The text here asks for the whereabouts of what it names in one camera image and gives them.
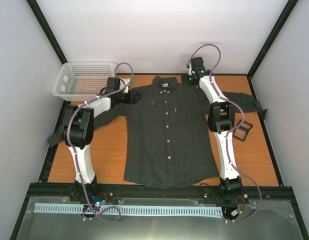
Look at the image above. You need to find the blue white brooch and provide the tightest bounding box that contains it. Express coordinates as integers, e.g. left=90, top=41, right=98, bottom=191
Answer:
left=149, top=100, right=157, bottom=106

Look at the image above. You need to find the dark grey pinstriped shirt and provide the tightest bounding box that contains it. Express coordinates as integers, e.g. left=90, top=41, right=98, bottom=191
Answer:
left=46, top=75, right=269, bottom=189

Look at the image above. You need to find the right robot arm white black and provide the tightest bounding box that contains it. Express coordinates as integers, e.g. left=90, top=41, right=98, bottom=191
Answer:
left=181, top=57, right=243, bottom=203

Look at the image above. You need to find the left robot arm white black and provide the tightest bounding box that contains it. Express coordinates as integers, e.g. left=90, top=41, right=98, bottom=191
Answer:
left=61, top=77, right=141, bottom=202

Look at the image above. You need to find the white perforated plastic basket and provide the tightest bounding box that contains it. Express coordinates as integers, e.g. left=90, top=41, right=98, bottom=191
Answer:
left=51, top=61, right=117, bottom=102

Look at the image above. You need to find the small black square holder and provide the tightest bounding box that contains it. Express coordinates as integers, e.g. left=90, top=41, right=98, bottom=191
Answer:
left=233, top=120, right=254, bottom=142

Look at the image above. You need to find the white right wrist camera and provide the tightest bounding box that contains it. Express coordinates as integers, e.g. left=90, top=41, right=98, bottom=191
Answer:
left=186, top=62, right=196, bottom=76

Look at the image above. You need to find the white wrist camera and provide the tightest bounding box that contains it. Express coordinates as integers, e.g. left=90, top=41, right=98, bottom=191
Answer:
left=120, top=78, right=132, bottom=88
left=186, top=62, right=196, bottom=76

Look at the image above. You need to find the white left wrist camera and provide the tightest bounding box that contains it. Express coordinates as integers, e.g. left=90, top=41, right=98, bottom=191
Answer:
left=120, top=78, right=132, bottom=88

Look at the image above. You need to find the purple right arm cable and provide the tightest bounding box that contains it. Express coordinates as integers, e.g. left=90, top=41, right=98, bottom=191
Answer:
left=188, top=44, right=263, bottom=223

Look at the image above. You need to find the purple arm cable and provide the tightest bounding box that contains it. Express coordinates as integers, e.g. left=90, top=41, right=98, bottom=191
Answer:
left=188, top=44, right=263, bottom=223
left=66, top=61, right=134, bottom=223

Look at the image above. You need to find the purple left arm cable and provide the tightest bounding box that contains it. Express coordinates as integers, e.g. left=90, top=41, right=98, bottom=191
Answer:
left=66, top=61, right=134, bottom=223

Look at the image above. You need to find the light blue slotted cable duct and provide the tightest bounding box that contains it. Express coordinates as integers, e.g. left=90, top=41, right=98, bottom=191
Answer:
left=33, top=203, right=223, bottom=218

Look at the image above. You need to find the black right frame post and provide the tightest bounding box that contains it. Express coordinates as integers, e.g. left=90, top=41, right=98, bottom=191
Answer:
left=247, top=0, right=299, bottom=80

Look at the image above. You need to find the black frame post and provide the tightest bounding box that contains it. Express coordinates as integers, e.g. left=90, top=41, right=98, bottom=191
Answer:
left=247, top=0, right=299, bottom=80
left=26, top=0, right=68, bottom=64

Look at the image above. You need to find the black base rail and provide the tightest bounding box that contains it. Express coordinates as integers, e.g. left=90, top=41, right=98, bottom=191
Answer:
left=29, top=183, right=293, bottom=205

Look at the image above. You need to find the black left frame post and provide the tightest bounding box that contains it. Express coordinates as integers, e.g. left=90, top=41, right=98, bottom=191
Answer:
left=26, top=0, right=68, bottom=64

